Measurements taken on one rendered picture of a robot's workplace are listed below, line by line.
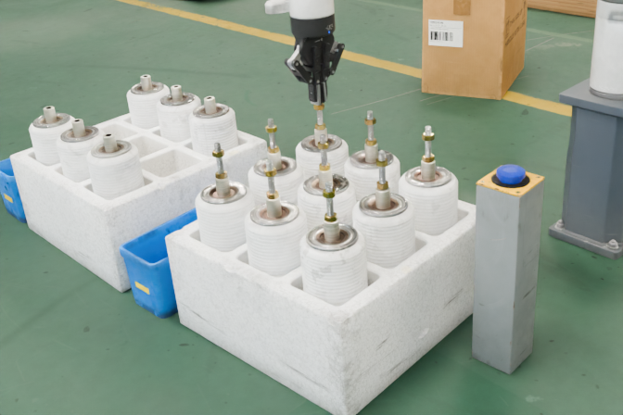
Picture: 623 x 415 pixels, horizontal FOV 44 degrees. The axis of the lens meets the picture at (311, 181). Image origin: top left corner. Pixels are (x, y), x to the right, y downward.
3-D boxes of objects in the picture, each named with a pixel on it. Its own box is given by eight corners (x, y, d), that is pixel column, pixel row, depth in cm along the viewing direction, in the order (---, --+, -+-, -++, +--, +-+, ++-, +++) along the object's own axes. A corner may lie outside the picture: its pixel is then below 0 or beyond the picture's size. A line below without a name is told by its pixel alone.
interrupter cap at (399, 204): (418, 208, 118) (418, 205, 118) (378, 224, 115) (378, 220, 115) (387, 191, 124) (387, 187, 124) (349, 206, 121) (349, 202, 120)
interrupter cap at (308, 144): (346, 151, 139) (346, 147, 139) (304, 157, 138) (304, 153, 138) (337, 134, 146) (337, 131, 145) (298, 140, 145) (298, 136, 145)
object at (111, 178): (135, 216, 160) (120, 135, 152) (161, 231, 154) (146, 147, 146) (94, 234, 155) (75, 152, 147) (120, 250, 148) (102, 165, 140)
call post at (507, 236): (494, 335, 129) (502, 166, 115) (533, 352, 125) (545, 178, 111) (470, 357, 125) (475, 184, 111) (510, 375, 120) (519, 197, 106)
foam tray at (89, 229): (172, 168, 197) (161, 101, 189) (274, 215, 171) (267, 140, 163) (28, 228, 174) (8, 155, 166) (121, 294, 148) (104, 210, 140)
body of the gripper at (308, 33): (310, 18, 126) (313, 73, 130) (345, 6, 131) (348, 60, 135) (278, 12, 131) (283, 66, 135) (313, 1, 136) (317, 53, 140)
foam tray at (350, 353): (326, 232, 163) (321, 155, 155) (489, 298, 138) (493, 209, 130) (179, 323, 138) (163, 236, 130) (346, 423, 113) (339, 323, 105)
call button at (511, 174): (504, 173, 113) (505, 161, 112) (529, 181, 111) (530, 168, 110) (490, 183, 111) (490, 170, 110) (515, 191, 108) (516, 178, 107)
